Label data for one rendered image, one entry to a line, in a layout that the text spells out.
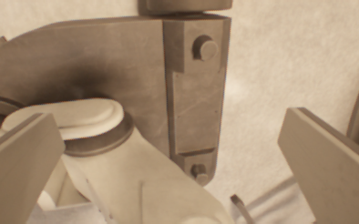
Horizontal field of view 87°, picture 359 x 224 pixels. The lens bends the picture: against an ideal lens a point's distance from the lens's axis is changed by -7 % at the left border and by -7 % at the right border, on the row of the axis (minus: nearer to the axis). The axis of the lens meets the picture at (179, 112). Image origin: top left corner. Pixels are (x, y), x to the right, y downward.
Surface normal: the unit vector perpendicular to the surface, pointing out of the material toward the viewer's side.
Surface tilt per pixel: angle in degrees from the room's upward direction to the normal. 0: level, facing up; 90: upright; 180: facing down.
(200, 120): 0
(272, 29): 0
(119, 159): 90
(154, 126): 0
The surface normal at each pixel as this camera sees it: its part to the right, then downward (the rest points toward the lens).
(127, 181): -0.02, -0.86
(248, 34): 0.21, 0.50
